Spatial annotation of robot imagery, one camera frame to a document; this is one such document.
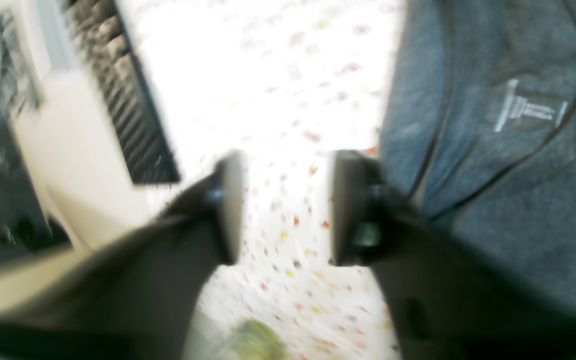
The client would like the black keyboard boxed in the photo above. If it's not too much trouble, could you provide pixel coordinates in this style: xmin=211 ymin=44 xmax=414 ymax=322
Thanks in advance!
xmin=65 ymin=0 xmax=182 ymax=185

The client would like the terrazzo pattern tablecloth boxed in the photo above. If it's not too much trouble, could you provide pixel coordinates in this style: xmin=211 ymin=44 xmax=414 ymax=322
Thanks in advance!
xmin=120 ymin=0 xmax=406 ymax=360

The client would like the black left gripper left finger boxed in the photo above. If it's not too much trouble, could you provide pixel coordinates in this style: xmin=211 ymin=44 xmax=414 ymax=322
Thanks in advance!
xmin=0 ymin=152 xmax=244 ymax=360

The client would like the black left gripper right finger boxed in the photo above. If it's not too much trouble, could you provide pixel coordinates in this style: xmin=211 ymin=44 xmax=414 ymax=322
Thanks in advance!
xmin=329 ymin=150 xmax=576 ymax=360

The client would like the grey t-shirt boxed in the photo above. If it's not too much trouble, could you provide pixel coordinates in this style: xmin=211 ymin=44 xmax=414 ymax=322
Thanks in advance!
xmin=378 ymin=0 xmax=576 ymax=310

